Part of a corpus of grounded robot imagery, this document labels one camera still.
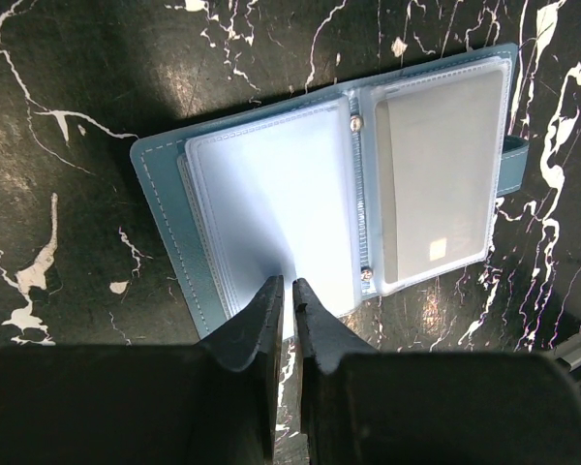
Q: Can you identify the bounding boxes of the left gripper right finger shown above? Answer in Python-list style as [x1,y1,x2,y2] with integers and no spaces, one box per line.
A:
[292,278,378,375]

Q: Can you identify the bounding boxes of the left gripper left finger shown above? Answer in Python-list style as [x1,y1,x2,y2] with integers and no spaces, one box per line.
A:
[197,276,285,372]

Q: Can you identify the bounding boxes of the blue card holder wallet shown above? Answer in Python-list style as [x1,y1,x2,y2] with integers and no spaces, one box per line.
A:
[130,43,529,337]

